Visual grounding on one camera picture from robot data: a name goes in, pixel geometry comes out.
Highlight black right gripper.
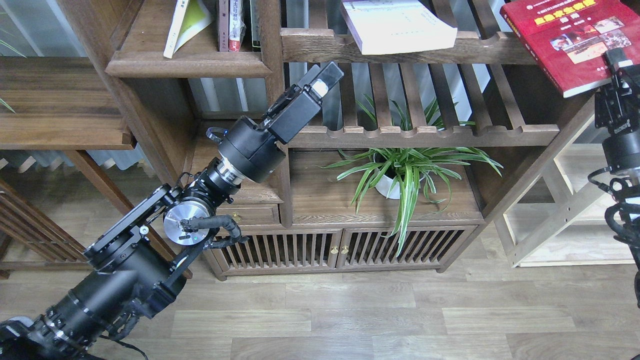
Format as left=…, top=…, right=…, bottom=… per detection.
left=595, top=48, right=640, bottom=176

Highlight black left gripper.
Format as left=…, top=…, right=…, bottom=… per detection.
left=218, top=62, right=345, bottom=183

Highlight red cover book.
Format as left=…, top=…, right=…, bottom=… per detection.
left=500, top=0, right=640, bottom=98

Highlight yellow green cover book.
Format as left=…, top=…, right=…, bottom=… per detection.
left=163, top=0, right=213, bottom=59

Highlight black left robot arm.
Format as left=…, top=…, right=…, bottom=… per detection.
left=1, top=61, right=345, bottom=360

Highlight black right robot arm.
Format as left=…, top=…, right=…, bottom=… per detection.
left=587, top=48, right=640, bottom=264

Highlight white lilac cover book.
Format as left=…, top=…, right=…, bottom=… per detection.
left=341, top=0, right=458, bottom=56

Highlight dark spine upright book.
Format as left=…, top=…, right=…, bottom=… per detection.
left=248, top=0, right=261, bottom=52

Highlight red white spine book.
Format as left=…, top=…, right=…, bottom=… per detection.
left=227, top=0, right=245, bottom=52

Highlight dark wooden bookshelf cabinet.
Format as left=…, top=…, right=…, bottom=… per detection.
left=58, top=0, right=595, bottom=272

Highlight green spider plant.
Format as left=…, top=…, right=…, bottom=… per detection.
left=320, top=94, right=504, bottom=257

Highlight white plant pot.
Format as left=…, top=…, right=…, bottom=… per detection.
left=375, top=170, right=402, bottom=199

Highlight maroon spine upright book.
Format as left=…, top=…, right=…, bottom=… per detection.
left=217, top=0, right=230, bottom=53

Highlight brass drawer knob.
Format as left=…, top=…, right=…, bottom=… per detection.
left=231, top=212, right=243, bottom=224

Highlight light wooden rack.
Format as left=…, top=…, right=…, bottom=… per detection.
left=501, top=67, right=640, bottom=268

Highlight dark wooden side table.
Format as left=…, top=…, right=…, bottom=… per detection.
left=0, top=56, right=193, bottom=280

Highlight dark slatted wooden chair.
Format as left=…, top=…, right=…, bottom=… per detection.
left=0, top=181, right=107, bottom=280

